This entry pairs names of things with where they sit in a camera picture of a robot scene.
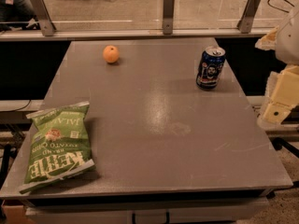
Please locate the middle metal bracket post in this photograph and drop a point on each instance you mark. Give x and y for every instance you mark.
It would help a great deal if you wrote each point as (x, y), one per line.
(168, 16)

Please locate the metal bracket post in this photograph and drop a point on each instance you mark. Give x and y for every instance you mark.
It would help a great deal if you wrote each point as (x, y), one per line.
(245, 23)
(46, 26)
(168, 16)

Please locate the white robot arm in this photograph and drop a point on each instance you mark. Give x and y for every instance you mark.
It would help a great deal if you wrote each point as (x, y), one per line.
(284, 40)

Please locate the blue pepsi can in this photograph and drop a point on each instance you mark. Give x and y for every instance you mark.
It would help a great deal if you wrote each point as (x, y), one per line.
(210, 67)

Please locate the green kettle chips bag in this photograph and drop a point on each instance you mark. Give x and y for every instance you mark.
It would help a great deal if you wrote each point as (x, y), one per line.
(60, 148)

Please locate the left metal bracket post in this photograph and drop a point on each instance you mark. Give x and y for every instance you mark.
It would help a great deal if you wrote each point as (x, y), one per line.
(46, 26)

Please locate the person in jeans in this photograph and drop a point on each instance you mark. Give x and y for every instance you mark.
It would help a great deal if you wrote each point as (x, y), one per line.
(15, 13)

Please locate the orange fruit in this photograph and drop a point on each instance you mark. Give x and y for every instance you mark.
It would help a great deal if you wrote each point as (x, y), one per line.
(111, 54)

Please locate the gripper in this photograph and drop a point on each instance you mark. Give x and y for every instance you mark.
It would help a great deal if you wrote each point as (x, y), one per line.
(289, 42)

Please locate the metal barrier rail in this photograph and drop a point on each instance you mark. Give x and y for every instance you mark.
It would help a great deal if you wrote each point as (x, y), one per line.
(37, 35)

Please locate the cardboard box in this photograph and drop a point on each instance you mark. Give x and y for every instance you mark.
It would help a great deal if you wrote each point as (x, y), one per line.
(15, 211)

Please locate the right metal bracket post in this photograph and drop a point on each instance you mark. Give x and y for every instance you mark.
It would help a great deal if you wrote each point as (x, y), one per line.
(245, 23)

